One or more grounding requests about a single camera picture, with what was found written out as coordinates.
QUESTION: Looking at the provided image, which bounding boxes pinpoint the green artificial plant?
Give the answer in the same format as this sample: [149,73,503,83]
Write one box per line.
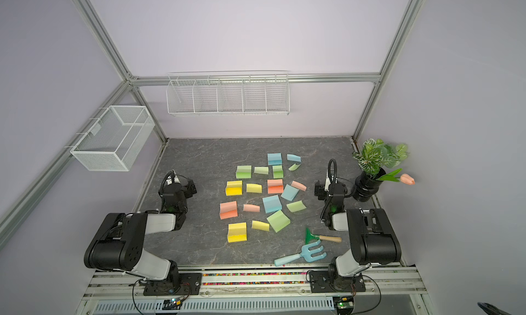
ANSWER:
[352,138,409,178]

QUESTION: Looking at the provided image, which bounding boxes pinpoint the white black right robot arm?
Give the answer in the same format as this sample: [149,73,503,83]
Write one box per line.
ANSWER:
[315,159,401,289]

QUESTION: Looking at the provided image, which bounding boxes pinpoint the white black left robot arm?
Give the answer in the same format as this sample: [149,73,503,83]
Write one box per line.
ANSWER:
[84,170,197,286]

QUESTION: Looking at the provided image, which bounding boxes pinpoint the torn light blue page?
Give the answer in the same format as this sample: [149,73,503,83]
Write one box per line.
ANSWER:
[281,184,299,201]
[286,153,301,163]

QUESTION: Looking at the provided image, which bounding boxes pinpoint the light green memo pad front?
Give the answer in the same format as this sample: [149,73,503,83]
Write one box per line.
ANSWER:
[236,165,252,179]

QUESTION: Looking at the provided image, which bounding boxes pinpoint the white wire shelf basket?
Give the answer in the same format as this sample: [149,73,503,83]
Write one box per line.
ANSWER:
[166,71,290,116]

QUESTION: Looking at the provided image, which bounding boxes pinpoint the white wire basket left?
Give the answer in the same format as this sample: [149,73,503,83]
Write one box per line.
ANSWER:
[70,105,155,172]

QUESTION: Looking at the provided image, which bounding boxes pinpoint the black plant pot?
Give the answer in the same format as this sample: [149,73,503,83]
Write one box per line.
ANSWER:
[351,168,386,202]

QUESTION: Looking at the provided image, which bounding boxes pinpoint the pink artificial tulip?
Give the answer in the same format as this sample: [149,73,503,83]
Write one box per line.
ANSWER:
[377,168,416,186]

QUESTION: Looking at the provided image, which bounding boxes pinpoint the green toy rake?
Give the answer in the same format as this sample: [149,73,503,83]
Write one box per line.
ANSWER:
[305,227,342,244]

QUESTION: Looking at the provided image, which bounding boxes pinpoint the light blue memo pad front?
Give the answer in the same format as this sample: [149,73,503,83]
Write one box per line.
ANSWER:
[262,195,282,214]

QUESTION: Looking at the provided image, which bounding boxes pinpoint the light green memo pad small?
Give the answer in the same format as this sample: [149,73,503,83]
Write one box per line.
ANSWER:
[272,165,284,179]

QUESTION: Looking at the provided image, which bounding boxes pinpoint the light blue memo pad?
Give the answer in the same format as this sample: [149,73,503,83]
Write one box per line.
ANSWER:
[267,153,283,166]
[262,195,282,214]

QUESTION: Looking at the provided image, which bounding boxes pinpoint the light blue toy fork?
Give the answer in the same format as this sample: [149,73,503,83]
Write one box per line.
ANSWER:
[273,240,327,267]

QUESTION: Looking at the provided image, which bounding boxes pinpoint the torn light green page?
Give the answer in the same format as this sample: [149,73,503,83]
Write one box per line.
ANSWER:
[286,201,307,213]
[288,163,301,171]
[253,167,269,175]

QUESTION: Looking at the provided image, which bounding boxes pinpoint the salmon memo pad front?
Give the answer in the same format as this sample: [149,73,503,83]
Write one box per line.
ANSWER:
[267,179,284,194]

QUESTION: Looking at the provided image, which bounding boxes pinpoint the red memo pad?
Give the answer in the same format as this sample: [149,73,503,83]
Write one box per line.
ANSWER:
[219,201,238,220]

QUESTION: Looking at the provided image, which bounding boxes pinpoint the torn yellow page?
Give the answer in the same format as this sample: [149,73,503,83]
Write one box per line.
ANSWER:
[246,184,262,194]
[251,220,270,232]

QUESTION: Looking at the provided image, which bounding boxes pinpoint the yellow memo pad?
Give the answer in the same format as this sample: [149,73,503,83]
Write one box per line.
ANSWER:
[225,180,243,197]
[227,223,247,243]

